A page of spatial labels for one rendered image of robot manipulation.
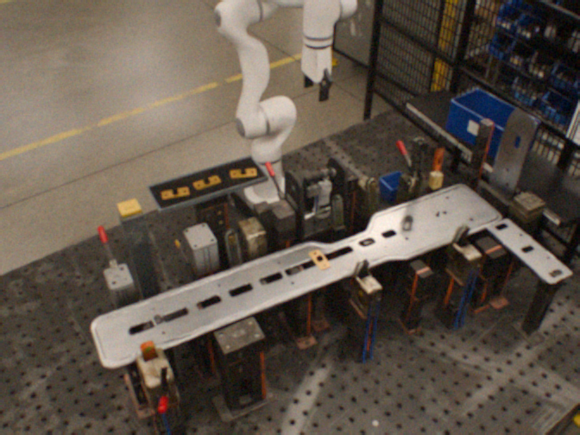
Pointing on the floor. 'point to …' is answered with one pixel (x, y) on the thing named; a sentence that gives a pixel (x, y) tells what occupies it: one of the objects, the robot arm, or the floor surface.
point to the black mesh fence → (476, 73)
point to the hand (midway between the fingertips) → (316, 91)
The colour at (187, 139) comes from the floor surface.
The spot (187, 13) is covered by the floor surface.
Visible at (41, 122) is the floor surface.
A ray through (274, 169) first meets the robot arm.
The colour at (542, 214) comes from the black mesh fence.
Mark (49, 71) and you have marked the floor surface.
